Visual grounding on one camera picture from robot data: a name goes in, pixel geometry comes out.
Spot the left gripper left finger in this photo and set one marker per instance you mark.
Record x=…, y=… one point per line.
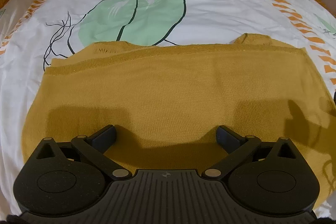
x=92, y=148

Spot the mustard yellow knit sweater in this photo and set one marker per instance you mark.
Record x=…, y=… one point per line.
x=167, y=102

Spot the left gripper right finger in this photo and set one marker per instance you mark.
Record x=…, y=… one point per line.
x=238, y=148

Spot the white leaf-print duvet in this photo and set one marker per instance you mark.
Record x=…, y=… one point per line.
x=34, y=32

